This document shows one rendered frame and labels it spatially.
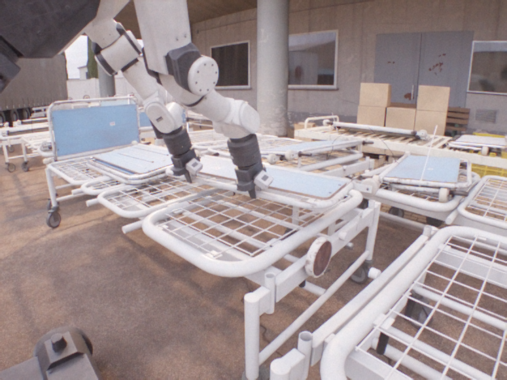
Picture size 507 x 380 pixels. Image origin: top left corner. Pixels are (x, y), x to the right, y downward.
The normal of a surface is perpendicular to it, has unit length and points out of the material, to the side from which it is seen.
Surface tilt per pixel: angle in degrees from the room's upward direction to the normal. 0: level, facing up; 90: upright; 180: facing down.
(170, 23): 114
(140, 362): 0
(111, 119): 90
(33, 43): 120
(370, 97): 90
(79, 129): 90
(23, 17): 106
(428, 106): 90
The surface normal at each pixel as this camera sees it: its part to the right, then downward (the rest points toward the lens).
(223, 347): 0.00, -0.95
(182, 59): 0.78, 0.44
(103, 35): 0.49, 0.66
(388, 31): -0.65, 0.24
